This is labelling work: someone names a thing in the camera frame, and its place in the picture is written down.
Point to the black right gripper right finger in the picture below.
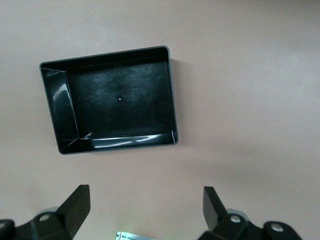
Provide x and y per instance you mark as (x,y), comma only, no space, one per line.
(215,215)

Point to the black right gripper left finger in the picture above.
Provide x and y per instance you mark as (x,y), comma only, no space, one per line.
(72,212)

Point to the black plastic box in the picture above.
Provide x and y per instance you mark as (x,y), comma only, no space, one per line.
(120,100)

